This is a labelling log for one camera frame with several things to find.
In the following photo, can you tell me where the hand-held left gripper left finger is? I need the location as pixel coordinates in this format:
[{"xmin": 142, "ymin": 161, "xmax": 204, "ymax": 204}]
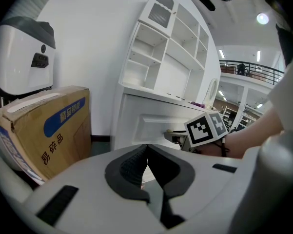
[{"xmin": 23, "ymin": 144, "xmax": 167, "ymax": 234}]

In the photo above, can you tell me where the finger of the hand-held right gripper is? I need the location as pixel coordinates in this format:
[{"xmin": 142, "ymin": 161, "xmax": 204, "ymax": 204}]
[{"xmin": 164, "ymin": 130, "xmax": 188, "ymax": 144}]

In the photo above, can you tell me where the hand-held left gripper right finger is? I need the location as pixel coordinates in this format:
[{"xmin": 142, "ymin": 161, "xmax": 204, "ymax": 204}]
[{"xmin": 147, "ymin": 144, "xmax": 246, "ymax": 230}]

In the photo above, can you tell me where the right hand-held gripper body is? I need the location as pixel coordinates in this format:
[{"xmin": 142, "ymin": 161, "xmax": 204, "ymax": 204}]
[{"xmin": 179, "ymin": 112, "xmax": 229, "ymax": 154}]

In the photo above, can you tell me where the large white drawer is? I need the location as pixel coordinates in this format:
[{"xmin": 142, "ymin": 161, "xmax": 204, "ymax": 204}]
[{"xmin": 134, "ymin": 112, "xmax": 198, "ymax": 146}]

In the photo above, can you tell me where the person's right forearm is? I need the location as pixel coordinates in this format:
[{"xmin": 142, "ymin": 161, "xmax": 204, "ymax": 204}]
[{"xmin": 198, "ymin": 106, "xmax": 287, "ymax": 159}]

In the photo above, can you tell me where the white shelf desk unit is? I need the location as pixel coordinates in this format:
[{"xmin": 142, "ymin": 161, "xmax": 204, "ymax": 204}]
[{"xmin": 111, "ymin": 0, "xmax": 222, "ymax": 151}]

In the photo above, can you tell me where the black wrist band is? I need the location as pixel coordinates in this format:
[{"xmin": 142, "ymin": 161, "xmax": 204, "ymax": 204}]
[{"xmin": 214, "ymin": 136, "xmax": 231, "ymax": 157}]

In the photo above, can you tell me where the oval vanity mirror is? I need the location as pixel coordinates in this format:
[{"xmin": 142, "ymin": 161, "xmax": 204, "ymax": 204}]
[{"xmin": 206, "ymin": 78, "xmax": 220, "ymax": 110}]

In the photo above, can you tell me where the brown cardboard box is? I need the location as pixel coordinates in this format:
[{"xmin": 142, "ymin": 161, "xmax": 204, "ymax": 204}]
[{"xmin": 0, "ymin": 85, "xmax": 92, "ymax": 182}]

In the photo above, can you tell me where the black balcony railing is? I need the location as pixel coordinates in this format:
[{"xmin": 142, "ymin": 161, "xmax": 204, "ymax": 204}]
[{"xmin": 219, "ymin": 59, "xmax": 285, "ymax": 85}]

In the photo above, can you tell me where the person's black star-print shirt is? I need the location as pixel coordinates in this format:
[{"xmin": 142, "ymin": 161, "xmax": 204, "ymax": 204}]
[{"xmin": 260, "ymin": 0, "xmax": 293, "ymax": 68}]

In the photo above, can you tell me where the white arched cabinet door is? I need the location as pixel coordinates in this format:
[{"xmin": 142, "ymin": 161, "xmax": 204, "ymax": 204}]
[{"xmin": 138, "ymin": 0, "xmax": 179, "ymax": 38}]

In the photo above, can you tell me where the round ceiling light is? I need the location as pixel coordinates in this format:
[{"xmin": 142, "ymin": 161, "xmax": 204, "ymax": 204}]
[{"xmin": 256, "ymin": 13, "xmax": 270, "ymax": 25}]

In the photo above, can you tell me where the white machine with black trim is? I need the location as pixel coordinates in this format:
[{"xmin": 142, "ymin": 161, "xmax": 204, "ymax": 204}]
[{"xmin": 0, "ymin": 16, "xmax": 57, "ymax": 102}]

